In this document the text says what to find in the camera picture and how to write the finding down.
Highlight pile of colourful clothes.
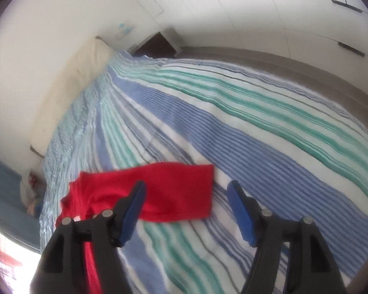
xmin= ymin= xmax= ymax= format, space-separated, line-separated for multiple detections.
xmin=20 ymin=171 xmax=46 ymax=218

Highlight striped bed cover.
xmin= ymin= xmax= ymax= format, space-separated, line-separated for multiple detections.
xmin=38 ymin=50 xmax=368 ymax=294

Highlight white wardrobe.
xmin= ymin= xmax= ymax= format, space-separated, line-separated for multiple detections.
xmin=132 ymin=0 xmax=368 ymax=77

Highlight red shirt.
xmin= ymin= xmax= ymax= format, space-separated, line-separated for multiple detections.
xmin=55 ymin=163 xmax=215 ymax=294

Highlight blue curtain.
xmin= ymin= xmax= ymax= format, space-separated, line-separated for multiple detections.
xmin=0 ymin=153 xmax=42 ymax=245

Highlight dark wooden nightstand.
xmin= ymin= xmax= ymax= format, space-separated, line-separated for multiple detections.
xmin=132 ymin=32 xmax=181 ymax=59

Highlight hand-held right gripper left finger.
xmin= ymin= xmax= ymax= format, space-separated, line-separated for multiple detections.
xmin=29 ymin=180 xmax=148 ymax=294

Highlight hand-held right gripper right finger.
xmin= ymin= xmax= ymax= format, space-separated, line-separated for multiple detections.
xmin=227 ymin=180 xmax=347 ymax=294

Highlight cream padded headboard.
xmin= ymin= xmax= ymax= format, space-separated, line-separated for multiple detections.
xmin=29 ymin=37 xmax=117 ymax=157

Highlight white wall socket blue stickers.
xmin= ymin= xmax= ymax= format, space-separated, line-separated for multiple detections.
xmin=117 ymin=21 xmax=134 ymax=40

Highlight black wardrobe handle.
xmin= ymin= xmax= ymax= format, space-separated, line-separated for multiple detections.
xmin=338 ymin=42 xmax=365 ymax=57
xmin=331 ymin=0 xmax=363 ymax=13

